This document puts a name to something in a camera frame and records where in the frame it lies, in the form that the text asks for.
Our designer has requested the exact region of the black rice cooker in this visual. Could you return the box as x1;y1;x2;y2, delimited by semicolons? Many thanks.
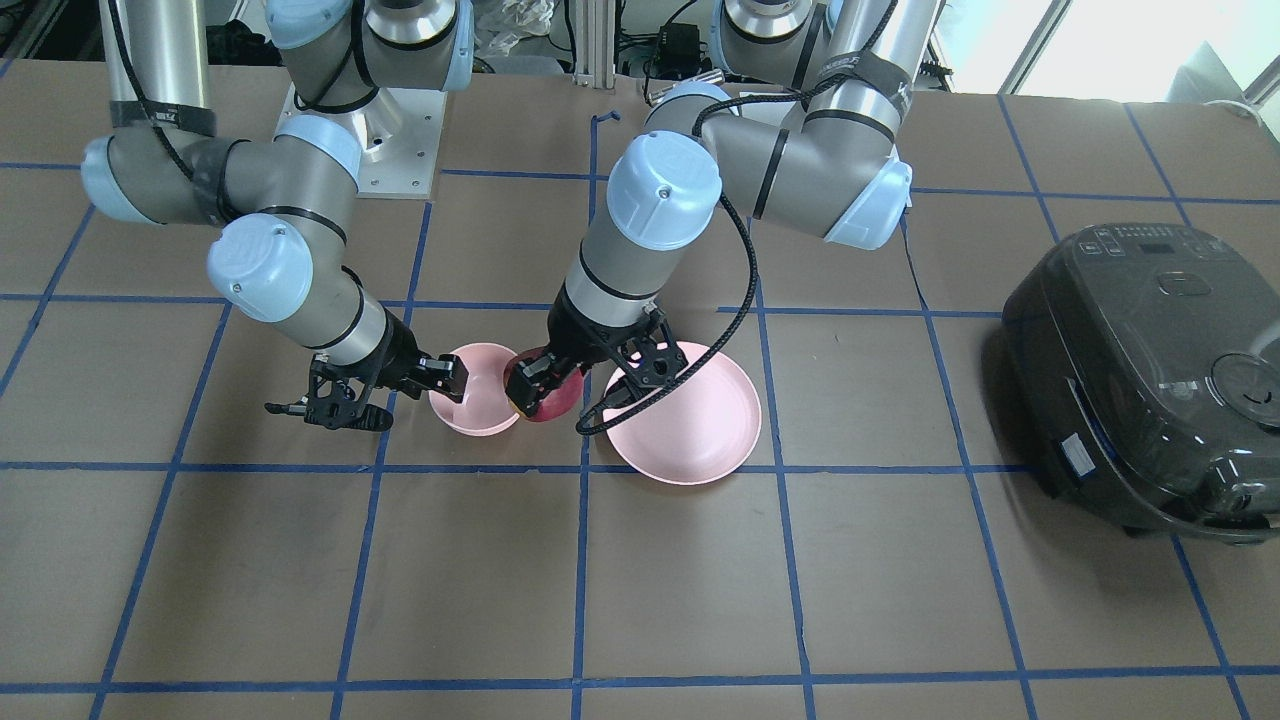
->
1002;223;1279;544

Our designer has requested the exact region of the red apple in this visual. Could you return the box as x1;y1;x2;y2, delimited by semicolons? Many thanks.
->
503;346;585;421

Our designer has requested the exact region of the pink bowl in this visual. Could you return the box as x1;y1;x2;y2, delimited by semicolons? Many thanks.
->
429;342;518;436

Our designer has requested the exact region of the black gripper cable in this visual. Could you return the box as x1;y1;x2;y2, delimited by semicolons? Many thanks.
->
575;85;831;437

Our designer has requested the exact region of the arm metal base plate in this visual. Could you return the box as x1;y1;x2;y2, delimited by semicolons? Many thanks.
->
311;88;451;200

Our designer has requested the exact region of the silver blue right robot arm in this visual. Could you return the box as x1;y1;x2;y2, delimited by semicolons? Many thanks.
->
81;1;474;432

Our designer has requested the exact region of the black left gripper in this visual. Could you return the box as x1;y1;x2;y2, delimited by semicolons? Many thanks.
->
504;296;689;419

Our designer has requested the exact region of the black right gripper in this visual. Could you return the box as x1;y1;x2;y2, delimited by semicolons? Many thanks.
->
264;313;468;433

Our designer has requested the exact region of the aluminium frame post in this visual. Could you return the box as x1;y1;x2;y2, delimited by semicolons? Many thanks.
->
568;1;616;91

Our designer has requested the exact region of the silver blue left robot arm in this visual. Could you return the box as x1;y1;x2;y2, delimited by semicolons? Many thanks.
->
506;1;941;421

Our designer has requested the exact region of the pink plate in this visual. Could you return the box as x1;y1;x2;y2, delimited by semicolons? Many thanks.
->
605;354;763;486

